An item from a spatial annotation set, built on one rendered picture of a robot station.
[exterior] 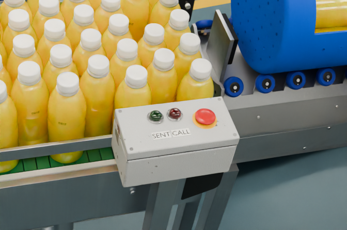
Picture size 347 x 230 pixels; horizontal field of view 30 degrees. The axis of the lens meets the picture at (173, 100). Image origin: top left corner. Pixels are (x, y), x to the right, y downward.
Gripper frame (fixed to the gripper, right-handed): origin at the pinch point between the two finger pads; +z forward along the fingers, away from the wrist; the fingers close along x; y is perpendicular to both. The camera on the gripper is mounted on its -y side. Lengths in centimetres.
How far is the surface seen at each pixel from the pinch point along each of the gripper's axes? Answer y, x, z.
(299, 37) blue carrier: 27.1, -8.5, 10.9
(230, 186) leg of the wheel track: 26, -4, 68
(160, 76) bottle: -1.2, -9.6, 16.6
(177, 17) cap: 5.5, 2.7, 13.2
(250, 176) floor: 60, 34, 124
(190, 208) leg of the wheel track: 25, 10, 99
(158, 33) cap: 0.3, -1.3, 13.2
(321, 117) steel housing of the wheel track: 41, -8, 38
